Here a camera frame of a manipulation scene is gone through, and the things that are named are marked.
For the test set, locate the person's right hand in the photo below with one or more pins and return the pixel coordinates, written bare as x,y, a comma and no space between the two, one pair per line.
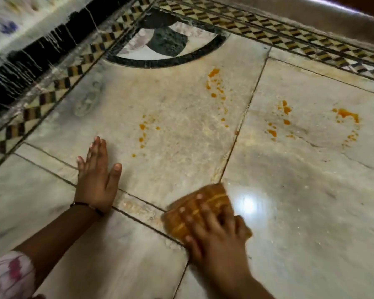
224,245

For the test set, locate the person's right thumb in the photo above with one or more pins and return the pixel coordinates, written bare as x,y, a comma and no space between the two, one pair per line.
191,247

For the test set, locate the person's right forearm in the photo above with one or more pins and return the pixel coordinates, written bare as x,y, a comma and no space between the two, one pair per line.
243,288

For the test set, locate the orange checked cleaning cloth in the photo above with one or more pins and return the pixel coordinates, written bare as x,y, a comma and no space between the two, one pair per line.
210,193

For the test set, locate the person's left little finger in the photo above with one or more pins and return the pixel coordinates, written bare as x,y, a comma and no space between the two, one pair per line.
81,165

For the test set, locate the person's left thumb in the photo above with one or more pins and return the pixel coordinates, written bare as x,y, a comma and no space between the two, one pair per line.
115,175

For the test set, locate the person's left hand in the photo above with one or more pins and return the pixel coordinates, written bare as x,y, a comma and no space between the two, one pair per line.
95,186

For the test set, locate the white blue patterned fabric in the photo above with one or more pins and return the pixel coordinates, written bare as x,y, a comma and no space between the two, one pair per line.
25,15

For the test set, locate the person's left forearm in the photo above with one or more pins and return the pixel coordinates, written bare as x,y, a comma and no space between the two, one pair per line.
59,236

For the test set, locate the orange spill spots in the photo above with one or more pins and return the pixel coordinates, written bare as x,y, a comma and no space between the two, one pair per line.
346,113
286,109
142,127
213,73

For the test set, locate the white pink patterned sleeve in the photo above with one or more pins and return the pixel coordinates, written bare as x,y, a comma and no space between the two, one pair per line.
7,275

